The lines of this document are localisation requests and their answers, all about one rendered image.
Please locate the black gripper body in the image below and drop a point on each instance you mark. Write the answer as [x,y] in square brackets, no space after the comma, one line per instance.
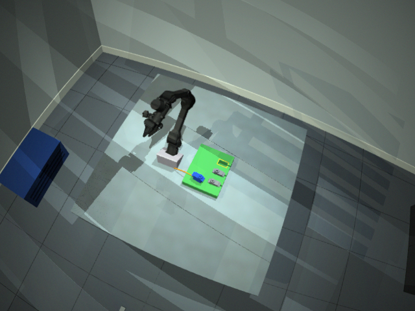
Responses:
[156,120]

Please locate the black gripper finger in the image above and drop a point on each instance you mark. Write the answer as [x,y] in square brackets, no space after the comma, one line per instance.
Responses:
[153,131]
[147,130]

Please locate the blue micro servo with orange cable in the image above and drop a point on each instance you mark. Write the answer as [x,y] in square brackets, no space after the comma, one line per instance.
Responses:
[196,176]

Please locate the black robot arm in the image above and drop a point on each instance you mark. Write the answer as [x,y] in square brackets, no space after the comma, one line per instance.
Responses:
[162,104]

